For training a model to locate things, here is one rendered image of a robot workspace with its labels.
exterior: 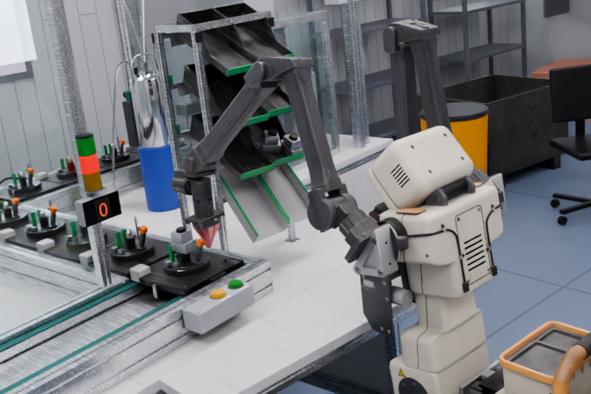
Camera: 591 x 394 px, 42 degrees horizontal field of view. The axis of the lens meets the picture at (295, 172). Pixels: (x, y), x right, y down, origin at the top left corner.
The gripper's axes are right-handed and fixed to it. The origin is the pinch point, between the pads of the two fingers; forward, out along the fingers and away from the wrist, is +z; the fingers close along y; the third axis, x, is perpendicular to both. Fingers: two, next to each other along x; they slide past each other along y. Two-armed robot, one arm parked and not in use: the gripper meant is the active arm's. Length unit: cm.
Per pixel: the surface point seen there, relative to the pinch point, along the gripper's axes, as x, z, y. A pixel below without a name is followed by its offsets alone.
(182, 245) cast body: -8.8, 1.2, 2.0
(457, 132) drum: -74, 45, -294
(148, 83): -85, -31, -57
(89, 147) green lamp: -21.4, -31.8, 19.3
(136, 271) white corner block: -19.5, 7.7, 11.5
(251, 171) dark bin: -5.3, -13.9, -26.4
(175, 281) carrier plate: -6.0, 9.2, 8.8
